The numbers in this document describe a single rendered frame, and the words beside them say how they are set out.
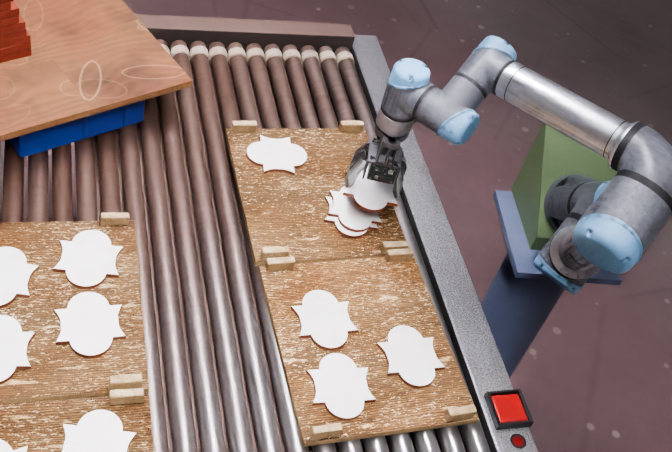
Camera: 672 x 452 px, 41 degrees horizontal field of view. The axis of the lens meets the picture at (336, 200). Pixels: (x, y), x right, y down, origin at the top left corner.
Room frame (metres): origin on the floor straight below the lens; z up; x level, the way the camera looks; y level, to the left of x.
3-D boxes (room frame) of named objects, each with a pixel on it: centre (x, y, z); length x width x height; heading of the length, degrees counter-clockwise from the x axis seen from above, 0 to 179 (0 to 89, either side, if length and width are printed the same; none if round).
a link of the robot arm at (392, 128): (1.45, -0.07, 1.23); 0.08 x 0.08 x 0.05
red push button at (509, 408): (1.07, -0.44, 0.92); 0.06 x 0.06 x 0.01; 24
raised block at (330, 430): (0.89, -0.10, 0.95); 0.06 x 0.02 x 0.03; 117
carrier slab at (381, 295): (1.12, -0.13, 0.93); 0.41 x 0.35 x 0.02; 27
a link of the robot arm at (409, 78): (1.45, -0.07, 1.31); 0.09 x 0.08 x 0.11; 63
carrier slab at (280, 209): (1.49, 0.05, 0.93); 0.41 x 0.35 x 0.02; 25
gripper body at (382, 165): (1.45, -0.07, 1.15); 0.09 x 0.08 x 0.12; 6
